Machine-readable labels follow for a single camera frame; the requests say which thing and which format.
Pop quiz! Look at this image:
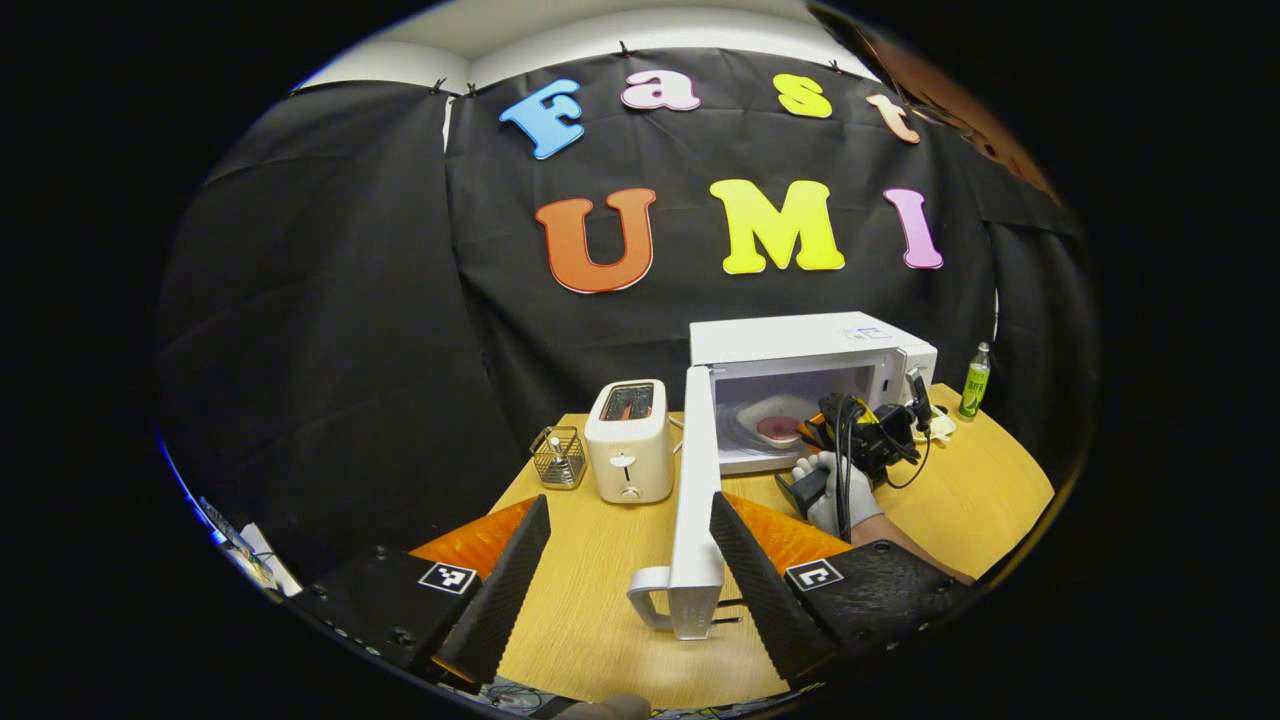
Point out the black backdrop cloth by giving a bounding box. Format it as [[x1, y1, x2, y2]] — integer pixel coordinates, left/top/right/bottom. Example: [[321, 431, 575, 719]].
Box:
[[158, 50, 1096, 581]]

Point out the white toaster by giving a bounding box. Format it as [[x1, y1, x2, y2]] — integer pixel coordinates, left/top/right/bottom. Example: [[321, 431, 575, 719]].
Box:
[[584, 379, 676, 505]]

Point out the cluttered white side desk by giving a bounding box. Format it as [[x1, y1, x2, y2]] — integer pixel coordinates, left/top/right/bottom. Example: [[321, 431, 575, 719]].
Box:
[[195, 495, 303, 599]]

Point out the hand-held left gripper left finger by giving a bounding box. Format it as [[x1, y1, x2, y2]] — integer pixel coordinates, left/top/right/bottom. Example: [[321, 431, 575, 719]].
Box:
[[290, 495, 552, 691]]

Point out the white microwave oven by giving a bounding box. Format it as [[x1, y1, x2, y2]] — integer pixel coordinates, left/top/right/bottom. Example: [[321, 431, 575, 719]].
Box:
[[627, 312, 939, 641]]

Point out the green drink bottle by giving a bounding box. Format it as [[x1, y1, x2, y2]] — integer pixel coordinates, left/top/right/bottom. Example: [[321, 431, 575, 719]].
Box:
[[958, 342, 993, 421]]

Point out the white square food plate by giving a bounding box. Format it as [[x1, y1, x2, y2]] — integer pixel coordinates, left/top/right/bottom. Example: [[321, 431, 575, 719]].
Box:
[[745, 394, 823, 447]]

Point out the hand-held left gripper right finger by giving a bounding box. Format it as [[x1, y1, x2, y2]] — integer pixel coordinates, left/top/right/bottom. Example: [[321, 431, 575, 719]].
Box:
[[710, 491, 976, 686]]

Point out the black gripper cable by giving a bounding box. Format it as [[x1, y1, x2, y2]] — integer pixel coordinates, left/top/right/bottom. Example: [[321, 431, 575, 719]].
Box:
[[833, 395, 933, 541]]

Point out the small wire basket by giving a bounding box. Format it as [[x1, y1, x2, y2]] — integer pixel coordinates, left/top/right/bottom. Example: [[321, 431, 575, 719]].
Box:
[[530, 426, 589, 490]]

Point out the blurred brown object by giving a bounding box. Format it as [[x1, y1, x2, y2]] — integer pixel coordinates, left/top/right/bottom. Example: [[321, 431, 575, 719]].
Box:
[[815, 5, 1063, 206]]

